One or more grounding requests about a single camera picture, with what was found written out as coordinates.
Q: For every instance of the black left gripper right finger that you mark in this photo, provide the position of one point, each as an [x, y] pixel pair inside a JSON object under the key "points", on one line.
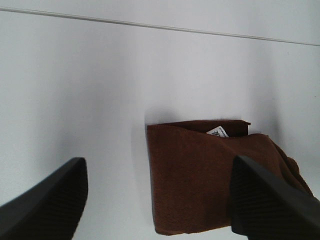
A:
{"points": [[265, 207]]}

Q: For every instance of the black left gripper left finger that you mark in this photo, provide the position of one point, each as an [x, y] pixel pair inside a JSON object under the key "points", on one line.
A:
{"points": [[50, 210]]}

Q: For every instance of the brown towel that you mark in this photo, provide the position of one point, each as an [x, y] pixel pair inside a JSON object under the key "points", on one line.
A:
{"points": [[191, 171]]}

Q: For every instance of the white towel label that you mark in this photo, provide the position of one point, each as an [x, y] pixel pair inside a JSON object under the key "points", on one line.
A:
{"points": [[218, 131]]}

